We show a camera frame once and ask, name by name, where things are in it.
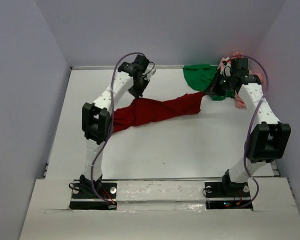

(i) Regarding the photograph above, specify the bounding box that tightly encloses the red t-shirt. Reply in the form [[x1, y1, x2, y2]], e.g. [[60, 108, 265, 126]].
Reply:
[[113, 92, 205, 133]]

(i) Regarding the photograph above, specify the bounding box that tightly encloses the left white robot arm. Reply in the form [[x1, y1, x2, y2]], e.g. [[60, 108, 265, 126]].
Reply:
[[79, 52, 156, 194]]

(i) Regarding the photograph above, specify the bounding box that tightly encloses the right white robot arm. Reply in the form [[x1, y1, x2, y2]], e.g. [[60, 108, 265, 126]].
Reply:
[[204, 55, 291, 193]]

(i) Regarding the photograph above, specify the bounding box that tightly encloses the green t-shirt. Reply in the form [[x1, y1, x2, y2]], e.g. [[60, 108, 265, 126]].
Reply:
[[182, 64, 236, 102]]

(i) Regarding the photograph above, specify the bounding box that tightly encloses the pink t-shirt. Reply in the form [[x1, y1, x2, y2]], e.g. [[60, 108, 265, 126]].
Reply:
[[217, 51, 265, 109]]

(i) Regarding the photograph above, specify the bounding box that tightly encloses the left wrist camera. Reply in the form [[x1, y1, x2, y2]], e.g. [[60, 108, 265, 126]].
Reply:
[[142, 61, 156, 81]]

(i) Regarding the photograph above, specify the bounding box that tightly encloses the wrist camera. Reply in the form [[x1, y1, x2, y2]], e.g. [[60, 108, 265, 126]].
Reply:
[[142, 61, 156, 81], [220, 57, 231, 77]]

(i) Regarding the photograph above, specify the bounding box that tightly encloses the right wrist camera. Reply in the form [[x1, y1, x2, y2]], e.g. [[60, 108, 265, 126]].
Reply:
[[220, 57, 231, 77]]

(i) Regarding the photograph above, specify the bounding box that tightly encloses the metal rail back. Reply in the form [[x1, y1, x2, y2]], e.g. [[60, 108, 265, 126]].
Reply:
[[69, 64, 185, 71]]

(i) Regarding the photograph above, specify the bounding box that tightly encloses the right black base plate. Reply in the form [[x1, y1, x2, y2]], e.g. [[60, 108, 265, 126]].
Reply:
[[202, 181, 253, 210]]

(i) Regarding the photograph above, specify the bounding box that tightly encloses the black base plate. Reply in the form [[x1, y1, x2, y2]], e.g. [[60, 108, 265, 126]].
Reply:
[[202, 181, 253, 210], [68, 181, 118, 211]]

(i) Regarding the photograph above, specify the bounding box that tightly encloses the metal rail front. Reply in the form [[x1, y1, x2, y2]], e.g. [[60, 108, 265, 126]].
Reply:
[[72, 177, 223, 182]]

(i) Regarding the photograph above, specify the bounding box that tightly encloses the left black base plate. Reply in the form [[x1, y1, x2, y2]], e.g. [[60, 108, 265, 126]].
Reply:
[[68, 181, 118, 211]]

